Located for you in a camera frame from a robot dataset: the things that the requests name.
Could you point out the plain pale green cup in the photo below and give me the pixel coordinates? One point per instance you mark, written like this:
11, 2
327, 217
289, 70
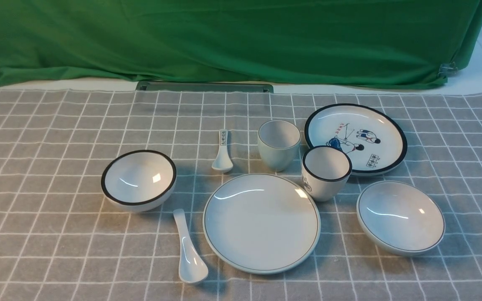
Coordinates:
278, 144

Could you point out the plain white ceramic spoon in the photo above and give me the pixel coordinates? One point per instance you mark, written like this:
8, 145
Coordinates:
192, 269

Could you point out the shallow pale green bowl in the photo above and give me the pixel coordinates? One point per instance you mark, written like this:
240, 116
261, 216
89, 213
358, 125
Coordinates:
399, 218

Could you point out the small patterned white spoon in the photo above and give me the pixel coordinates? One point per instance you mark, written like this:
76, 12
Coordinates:
222, 162

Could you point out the large pale green plate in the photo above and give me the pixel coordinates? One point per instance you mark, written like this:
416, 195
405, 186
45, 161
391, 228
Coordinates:
261, 223

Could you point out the black rimmed white cup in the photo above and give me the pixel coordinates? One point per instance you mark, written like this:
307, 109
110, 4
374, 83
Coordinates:
325, 171

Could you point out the black rimmed white bowl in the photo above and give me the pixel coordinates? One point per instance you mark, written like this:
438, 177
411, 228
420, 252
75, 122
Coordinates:
139, 181

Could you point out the black rimmed illustrated plate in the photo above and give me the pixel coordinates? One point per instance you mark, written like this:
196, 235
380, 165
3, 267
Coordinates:
374, 143

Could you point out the green backdrop cloth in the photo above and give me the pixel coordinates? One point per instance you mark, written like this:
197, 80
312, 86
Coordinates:
387, 44

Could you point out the metal clip on backdrop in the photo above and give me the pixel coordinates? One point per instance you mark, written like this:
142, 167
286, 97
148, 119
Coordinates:
448, 70

